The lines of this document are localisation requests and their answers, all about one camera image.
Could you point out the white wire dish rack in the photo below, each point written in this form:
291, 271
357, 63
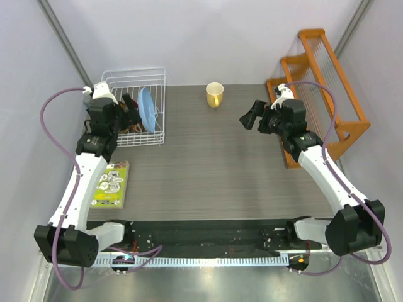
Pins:
131, 81

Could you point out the orange wooden rack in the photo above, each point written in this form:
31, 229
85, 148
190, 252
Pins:
318, 79

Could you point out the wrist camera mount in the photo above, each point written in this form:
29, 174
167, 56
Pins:
283, 93
99, 90

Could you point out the perforated metal rail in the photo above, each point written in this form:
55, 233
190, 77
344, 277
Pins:
114, 260

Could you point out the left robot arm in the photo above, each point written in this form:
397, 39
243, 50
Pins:
65, 239

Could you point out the green illustrated book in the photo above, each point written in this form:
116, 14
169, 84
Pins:
111, 188

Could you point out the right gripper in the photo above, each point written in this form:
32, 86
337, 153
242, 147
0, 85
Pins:
257, 110

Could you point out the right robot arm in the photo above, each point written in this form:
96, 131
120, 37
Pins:
357, 220

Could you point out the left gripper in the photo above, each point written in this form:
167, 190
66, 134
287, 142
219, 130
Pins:
126, 115

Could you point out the yellow mug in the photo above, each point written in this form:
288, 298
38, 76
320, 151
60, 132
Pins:
214, 94

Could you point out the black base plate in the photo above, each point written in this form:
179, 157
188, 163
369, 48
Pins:
210, 239

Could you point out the light blue plate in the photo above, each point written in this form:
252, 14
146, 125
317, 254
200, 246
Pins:
146, 110

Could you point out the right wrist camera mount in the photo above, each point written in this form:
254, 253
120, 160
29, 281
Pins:
283, 93

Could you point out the red floral plate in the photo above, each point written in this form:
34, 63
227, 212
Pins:
137, 127

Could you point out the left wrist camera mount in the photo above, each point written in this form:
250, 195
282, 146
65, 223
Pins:
99, 90

